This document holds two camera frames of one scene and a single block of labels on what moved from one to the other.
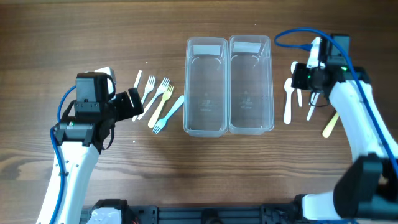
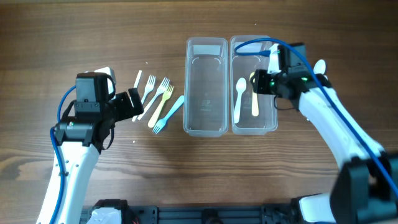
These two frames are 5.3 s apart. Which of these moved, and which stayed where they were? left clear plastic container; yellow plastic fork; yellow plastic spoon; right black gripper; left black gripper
Moved: yellow plastic spoon; right black gripper
Stayed: yellow plastic fork; left black gripper; left clear plastic container
